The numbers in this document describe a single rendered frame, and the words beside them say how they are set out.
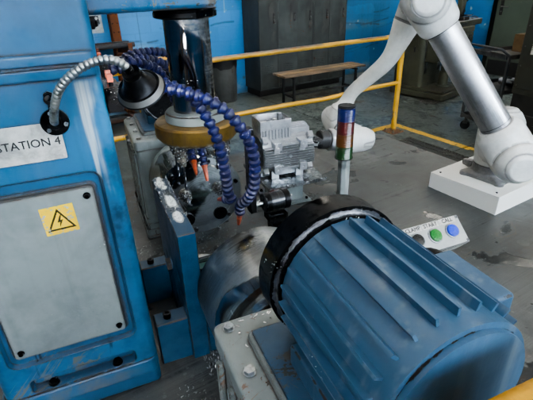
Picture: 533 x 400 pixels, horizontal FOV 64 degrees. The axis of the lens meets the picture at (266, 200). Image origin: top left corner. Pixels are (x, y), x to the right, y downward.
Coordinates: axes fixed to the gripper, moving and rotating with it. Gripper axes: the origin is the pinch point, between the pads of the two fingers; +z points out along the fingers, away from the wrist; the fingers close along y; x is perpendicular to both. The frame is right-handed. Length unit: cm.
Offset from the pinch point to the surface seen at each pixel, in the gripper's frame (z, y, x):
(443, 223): -11, 77, -5
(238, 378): 48, 109, -4
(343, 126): -12.5, 23.4, -12.1
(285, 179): -0.8, 8.0, 13.3
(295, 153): -2.8, 9.5, 2.2
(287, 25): -191, -467, -18
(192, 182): 40, 34, 1
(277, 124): 3.9, 5.1, -7.5
